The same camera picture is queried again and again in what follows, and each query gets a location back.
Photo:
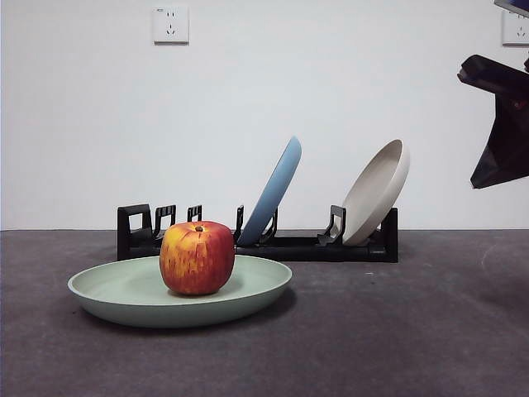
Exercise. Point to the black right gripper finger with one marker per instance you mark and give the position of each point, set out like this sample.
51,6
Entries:
508,140

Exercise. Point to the red yellow apple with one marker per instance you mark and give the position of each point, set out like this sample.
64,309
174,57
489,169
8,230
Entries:
196,260

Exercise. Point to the green plate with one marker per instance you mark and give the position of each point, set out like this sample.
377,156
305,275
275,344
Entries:
124,306

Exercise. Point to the beige plate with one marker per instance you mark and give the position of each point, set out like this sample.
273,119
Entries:
372,194

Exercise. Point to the black plate rack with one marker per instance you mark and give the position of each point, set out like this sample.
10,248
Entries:
310,250

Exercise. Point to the blue plate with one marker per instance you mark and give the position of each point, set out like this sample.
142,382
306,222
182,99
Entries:
273,190

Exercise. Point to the white wall socket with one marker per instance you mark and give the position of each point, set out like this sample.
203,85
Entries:
514,33
171,25

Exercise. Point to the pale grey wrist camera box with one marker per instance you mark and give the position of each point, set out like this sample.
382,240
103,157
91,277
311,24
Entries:
516,6

